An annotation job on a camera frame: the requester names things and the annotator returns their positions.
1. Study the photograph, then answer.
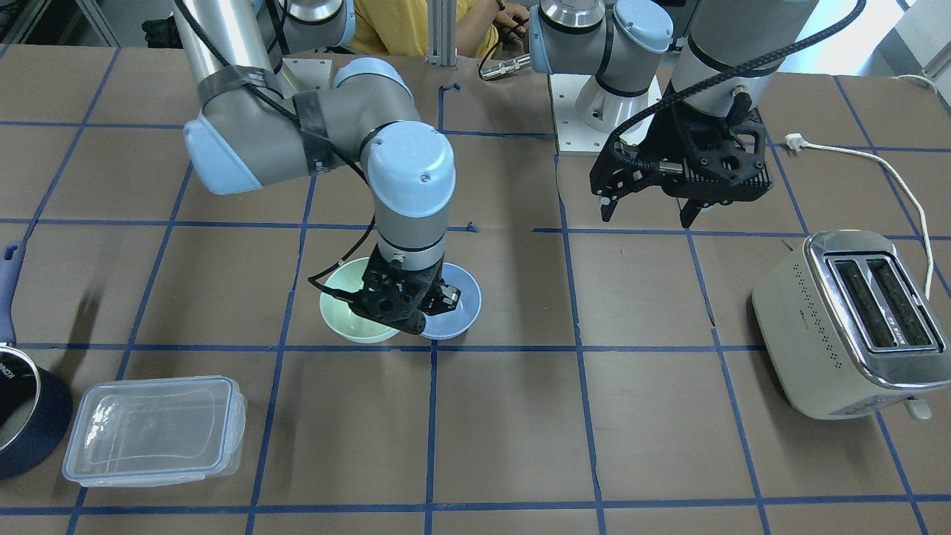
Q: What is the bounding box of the person in yellow shirt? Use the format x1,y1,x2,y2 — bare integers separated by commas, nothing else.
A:
348,1,530,58

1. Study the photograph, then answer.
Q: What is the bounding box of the dark blue saucepan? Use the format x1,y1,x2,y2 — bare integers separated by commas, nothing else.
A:
1,241,74,480

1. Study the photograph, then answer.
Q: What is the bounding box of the aluminium frame post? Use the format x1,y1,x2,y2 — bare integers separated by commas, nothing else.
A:
425,0,458,70

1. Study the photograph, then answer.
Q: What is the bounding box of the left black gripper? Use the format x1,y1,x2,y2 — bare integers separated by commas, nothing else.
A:
590,87,773,228

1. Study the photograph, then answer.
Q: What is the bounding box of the green bowl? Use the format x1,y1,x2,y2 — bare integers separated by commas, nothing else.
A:
319,257,398,343

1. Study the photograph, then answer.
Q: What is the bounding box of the clear plastic food container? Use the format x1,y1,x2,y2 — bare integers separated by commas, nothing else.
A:
62,375,247,488

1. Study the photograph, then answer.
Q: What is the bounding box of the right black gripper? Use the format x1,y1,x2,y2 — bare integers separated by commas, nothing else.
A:
349,248,461,334

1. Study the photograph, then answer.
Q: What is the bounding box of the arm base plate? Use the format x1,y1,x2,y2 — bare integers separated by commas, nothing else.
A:
549,74,661,156
276,58,333,99

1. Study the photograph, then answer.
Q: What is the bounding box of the silver cream toaster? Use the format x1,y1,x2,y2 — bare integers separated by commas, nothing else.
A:
751,230,950,421

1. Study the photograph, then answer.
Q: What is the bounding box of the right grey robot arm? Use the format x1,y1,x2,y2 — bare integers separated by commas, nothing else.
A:
172,1,481,340

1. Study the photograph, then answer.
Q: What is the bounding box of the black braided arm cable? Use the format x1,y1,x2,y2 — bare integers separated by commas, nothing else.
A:
606,0,866,172

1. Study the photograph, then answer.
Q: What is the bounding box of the white toaster power cord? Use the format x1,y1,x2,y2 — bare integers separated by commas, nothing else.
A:
786,73,944,302

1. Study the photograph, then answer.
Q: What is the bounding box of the blue bowl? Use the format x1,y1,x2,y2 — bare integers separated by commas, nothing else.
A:
421,263,482,340

